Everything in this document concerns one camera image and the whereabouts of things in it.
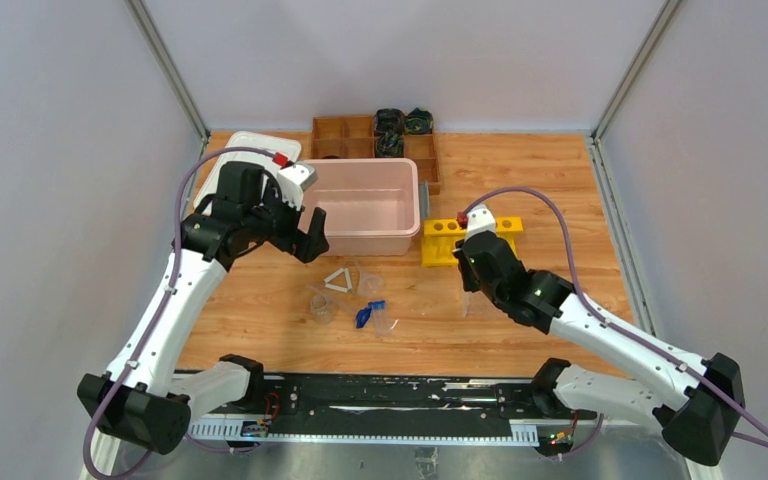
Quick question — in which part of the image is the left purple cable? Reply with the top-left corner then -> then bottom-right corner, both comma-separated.
82,146 -> 293,480

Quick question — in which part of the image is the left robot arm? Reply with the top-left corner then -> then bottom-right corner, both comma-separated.
77,159 -> 329,454

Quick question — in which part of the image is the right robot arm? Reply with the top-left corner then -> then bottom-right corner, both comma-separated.
453,231 -> 745,466

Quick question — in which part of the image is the small glass beaker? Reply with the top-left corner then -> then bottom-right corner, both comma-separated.
310,295 -> 335,325

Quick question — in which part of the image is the white clay triangle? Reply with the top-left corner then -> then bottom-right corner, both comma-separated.
323,267 -> 354,293

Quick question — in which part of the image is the yellow test tube rack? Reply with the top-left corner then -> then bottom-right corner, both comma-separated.
420,217 -> 524,268

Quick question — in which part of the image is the clear plastic bag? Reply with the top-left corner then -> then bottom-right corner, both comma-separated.
461,292 -> 507,320

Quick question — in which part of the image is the clear plastic funnel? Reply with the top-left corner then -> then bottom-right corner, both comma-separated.
354,260 -> 385,297

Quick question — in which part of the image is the wooden compartment tray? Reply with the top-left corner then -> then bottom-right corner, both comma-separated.
310,115 -> 442,195

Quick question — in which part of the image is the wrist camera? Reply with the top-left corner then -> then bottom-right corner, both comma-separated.
456,204 -> 497,240
276,162 -> 318,212

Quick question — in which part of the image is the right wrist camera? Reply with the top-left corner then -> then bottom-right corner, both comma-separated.
456,204 -> 497,240

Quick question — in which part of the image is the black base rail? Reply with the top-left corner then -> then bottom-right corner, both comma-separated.
102,370 -> 707,446

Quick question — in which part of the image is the pink plastic storage bin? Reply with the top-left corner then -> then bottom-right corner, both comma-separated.
302,158 -> 421,257

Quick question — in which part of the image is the blue test tube clamp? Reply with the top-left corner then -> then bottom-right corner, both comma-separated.
354,301 -> 372,329

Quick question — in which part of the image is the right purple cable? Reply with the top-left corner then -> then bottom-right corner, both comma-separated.
460,186 -> 768,465

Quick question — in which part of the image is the blue capped tube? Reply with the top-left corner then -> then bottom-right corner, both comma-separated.
369,300 -> 398,336

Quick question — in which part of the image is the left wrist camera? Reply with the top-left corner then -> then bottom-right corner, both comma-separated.
276,162 -> 318,212

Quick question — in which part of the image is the purple cable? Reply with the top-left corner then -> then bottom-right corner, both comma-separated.
82,146 -> 293,480
460,186 -> 768,465

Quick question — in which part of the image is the white plastic bin lid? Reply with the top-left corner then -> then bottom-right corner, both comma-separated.
189,131 -> 303,209

